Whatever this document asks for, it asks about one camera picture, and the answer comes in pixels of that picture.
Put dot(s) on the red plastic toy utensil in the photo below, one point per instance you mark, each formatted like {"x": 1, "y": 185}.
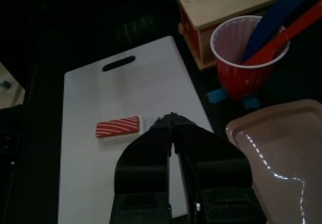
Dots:
{"x": 288, "y": 31}

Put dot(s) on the red plastic cup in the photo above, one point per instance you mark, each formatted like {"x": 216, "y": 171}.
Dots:
{"x": 240, "y": 80}

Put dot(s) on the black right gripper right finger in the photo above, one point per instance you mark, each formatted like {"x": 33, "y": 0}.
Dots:
{"x": 213, "y": 171}

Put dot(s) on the wooden box with red front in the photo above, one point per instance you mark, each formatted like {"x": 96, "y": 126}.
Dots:
{"x": 225, "y": 5}

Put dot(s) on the pink plastic tray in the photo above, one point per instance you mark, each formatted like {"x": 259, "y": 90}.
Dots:
{"x": 284, "y": 152}

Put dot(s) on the blue tape piece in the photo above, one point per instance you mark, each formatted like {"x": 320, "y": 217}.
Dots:
{"x": 251, "y": 103}
{"x": 216, "y": 95}

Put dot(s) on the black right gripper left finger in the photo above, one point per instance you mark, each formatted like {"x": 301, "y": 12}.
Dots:
{"x": 141, "y": 165}

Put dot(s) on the blue plastic toy utensil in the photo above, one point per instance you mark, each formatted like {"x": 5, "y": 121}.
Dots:
{"x": 276, "y": 14}

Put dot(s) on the red toy salmon slice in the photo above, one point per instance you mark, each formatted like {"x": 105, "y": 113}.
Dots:
{"x": 117, "y": 126}

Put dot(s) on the white plastic cutting board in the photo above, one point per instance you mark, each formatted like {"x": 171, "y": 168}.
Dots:
{"x": 125, "y": 89}

